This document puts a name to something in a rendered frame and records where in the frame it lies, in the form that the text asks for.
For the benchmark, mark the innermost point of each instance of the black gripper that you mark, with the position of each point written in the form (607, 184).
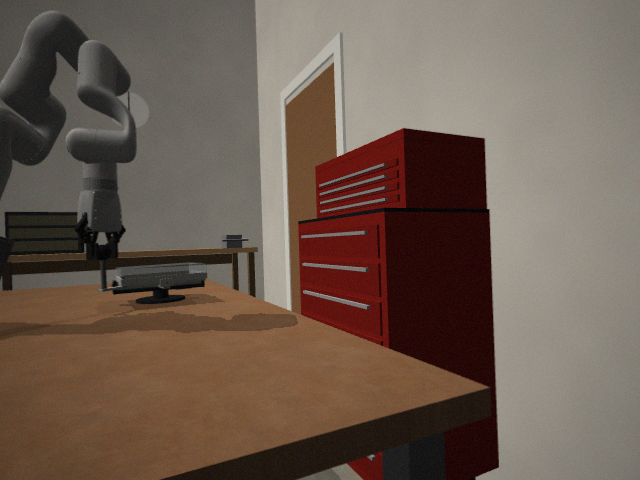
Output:
(103, 214)

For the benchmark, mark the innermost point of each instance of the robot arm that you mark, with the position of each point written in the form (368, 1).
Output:
(26, 89)

